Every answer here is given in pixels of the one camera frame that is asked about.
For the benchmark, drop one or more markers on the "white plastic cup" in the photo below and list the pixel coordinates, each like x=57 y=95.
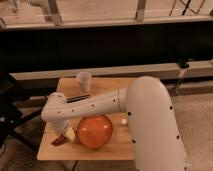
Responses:
x=84 y=80

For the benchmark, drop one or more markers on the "black rectangular box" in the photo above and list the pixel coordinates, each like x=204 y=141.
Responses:
x=77 y=98

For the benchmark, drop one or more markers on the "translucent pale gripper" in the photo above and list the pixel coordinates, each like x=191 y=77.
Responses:
x=70 y=134

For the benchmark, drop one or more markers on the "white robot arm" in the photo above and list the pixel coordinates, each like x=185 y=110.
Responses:
x=157 y=143

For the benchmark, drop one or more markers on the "black chair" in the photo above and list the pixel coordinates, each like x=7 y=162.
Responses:
x=10 y=116

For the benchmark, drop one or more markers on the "orange bowl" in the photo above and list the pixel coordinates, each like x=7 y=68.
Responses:
x=94 y=132

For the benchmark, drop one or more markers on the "red chili pepper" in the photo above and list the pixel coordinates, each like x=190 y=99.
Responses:
x=59 y=140

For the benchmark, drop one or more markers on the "small white cube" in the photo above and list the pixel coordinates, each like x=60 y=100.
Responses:
x=124 y=122

